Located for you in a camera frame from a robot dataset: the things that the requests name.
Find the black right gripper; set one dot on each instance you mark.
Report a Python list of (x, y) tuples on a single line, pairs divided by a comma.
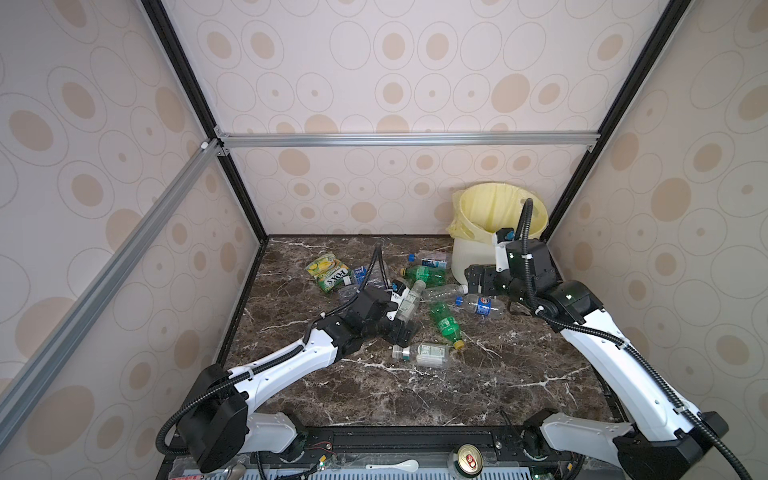
[(473, 278)]

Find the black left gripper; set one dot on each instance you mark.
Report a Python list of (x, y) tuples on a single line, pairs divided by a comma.
[(406, 339)]

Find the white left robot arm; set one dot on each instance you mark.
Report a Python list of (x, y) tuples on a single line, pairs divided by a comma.
[(219, 418)]

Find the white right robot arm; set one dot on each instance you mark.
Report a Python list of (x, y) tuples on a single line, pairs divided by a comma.
[(665, 434)]

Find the white plastic waste bin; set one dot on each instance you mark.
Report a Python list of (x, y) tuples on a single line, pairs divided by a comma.
[(468, 252)]

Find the yellow plastic bin liner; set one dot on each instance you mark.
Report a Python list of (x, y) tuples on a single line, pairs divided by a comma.
[(483, 209)]

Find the clear bottle grey cap tall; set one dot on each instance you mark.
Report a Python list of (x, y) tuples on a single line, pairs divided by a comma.
[(411, 298)]

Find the clear crushed bottle blue label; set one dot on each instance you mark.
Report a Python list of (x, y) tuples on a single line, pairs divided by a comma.
[(359, 274)]

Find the clear Pepsi bottle blue label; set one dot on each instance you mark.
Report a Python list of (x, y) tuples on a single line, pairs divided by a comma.
[(484, 306)]

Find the green Fox's candy bag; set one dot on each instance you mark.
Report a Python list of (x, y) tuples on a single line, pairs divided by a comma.
[(327, 271)]

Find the clear bottle green label bottom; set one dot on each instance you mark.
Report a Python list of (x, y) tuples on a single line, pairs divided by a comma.
[(423, 354)]

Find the green bottle yellow cap lower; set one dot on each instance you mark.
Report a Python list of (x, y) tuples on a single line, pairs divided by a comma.
[(444, 320)]

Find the green bottle yellow cap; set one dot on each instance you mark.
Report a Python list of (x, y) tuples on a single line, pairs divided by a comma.
[(444, 320), (430, 276)]

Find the green bottle yellow cap upper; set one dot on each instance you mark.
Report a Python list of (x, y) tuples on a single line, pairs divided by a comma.
[(430, 276)]

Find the clear bottle blue cap far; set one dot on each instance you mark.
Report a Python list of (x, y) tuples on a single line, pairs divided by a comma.
[(429, 258)]

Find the white plastic spoon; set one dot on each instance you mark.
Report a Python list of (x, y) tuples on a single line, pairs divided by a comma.
[(408, 466)]

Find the drink can top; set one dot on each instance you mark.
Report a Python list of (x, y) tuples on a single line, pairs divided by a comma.
[(466, 462)]

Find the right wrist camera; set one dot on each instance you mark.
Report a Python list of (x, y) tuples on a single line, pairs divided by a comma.
[(502, 238)]

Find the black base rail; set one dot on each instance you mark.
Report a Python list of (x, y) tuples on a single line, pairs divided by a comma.
[(343, 452)]

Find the horizontal aluminium rail back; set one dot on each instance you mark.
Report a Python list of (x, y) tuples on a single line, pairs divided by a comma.
[(228, 141)]

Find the diagonal aluminium rail left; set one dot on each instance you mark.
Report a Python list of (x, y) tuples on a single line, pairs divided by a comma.
[(42, 369)]

